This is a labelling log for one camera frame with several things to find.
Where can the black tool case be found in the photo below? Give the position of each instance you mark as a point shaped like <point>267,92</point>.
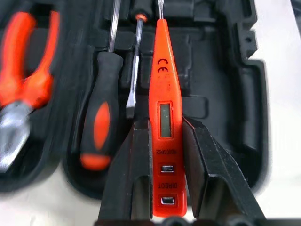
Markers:
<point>211,82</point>

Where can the flat blade screwdriver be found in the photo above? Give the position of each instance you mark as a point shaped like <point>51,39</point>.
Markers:
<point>134,70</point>

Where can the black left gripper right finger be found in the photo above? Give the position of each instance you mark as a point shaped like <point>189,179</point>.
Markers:
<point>211,174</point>

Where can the orange voltage tester pen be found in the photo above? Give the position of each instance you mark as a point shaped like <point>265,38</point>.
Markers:
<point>165,94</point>

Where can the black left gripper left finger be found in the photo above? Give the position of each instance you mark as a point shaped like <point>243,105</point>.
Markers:
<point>127,169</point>

